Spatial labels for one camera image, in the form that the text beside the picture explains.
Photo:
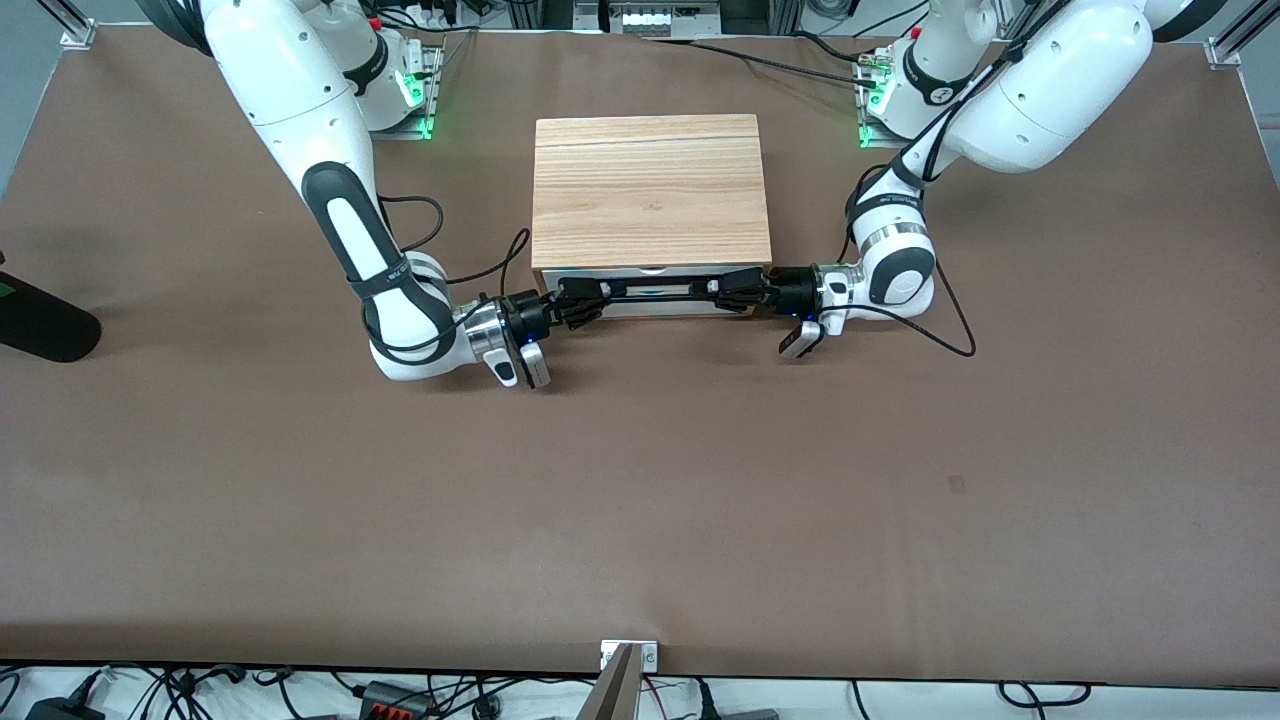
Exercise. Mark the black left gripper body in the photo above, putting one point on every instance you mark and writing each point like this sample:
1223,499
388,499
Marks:
793,288

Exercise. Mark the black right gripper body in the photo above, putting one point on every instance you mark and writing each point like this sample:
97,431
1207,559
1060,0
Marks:
526,315

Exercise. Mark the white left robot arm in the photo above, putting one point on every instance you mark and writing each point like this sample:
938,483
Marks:
1060,90

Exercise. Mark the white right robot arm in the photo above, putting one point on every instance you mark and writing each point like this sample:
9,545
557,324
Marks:
300,90

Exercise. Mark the light wooden drawer cabinet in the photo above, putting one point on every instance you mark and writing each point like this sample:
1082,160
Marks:
650,190

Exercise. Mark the brown table cover mat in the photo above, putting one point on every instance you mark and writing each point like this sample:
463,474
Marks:
640,500

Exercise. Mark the aluminium base mounting plate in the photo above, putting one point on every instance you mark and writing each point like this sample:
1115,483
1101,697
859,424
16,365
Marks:
868,100
425,95

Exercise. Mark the white power strip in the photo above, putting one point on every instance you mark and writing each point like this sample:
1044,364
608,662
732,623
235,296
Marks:
648,15

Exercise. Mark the black orange connector box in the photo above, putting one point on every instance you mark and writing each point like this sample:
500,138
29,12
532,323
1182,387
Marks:
400,700

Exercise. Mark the black ribbed foam cylinder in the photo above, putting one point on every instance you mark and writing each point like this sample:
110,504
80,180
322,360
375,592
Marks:
45,325

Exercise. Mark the black power adapter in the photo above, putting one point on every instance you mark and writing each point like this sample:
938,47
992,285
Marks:
65,710

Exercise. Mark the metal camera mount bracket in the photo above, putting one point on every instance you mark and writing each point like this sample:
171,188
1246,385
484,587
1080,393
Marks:
650,655

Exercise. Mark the beige camera mount pole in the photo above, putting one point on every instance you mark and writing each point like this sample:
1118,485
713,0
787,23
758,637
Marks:
615,695

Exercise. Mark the aluminium profile post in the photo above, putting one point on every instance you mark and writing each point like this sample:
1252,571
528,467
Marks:
1240,35
72,25

